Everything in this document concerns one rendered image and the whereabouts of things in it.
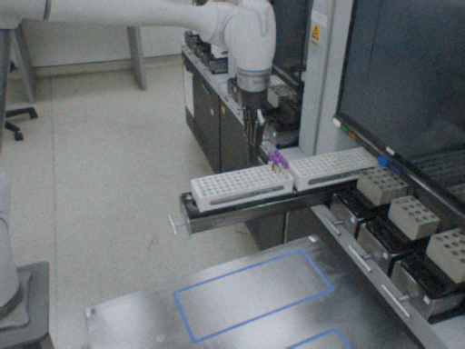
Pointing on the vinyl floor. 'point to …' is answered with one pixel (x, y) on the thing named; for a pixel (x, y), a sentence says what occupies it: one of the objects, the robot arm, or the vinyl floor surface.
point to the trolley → (252, 307)
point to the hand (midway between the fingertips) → (252, 153)
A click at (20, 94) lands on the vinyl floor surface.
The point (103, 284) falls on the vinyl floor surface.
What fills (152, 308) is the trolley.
